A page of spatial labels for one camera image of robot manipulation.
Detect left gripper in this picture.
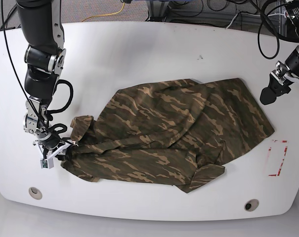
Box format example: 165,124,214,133
260,61,299,105

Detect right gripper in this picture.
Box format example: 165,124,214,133
33,134,78,161

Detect camouflage t-shirt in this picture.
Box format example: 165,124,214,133
61,78,274,193

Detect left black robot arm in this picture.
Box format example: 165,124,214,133
258,0,299,105

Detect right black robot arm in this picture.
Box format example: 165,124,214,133
16,0,75,168

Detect red tape rectangle marking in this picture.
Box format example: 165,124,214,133
264,140,289,177

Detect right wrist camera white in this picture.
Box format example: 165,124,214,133
38,144,70,169

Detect left table cable grommet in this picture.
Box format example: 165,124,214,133
29,187,43,200

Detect table cable grommet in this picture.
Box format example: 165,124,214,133
29,187,43,200
244,199,259,212

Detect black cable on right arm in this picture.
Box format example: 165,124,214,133
0,0,51,139

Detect white cable on floor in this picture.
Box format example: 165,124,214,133
225,12,241,29

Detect aluminium frame rail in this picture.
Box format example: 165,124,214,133
275,0,287,37

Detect right table cable grommet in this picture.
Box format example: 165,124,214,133
244,199,259,212

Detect yellow cable on floor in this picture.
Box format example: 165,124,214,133
81,1,127,23

